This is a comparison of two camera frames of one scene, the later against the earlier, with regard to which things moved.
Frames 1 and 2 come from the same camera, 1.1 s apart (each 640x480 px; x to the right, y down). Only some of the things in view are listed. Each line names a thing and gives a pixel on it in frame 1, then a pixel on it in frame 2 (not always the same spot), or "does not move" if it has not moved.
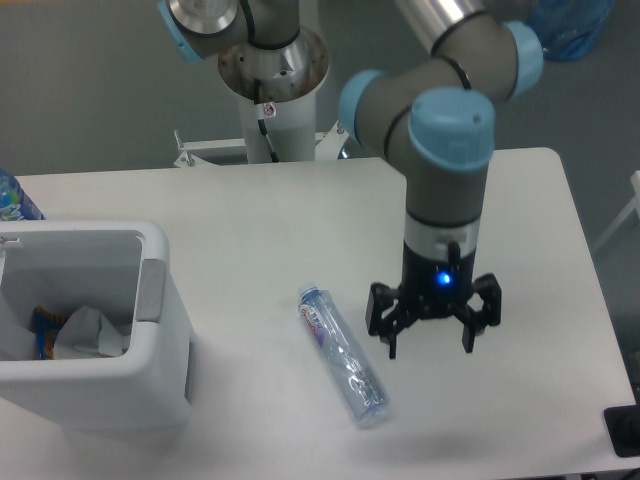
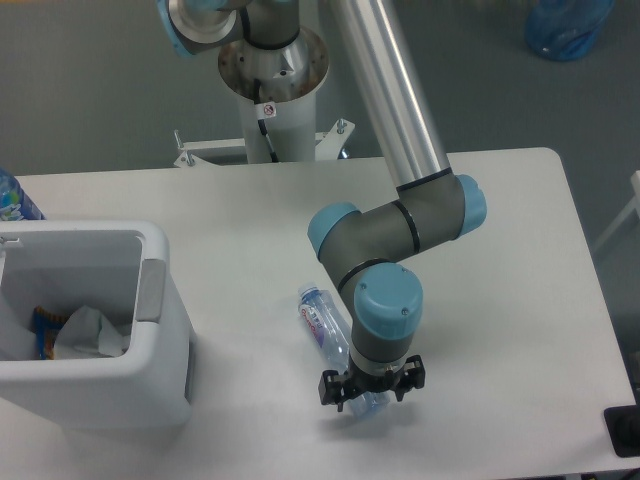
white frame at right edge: (635, 205) does not move
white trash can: (121, 268) does not move
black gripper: (437, 287) to (355, 384)
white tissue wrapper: (86, 333) does not move
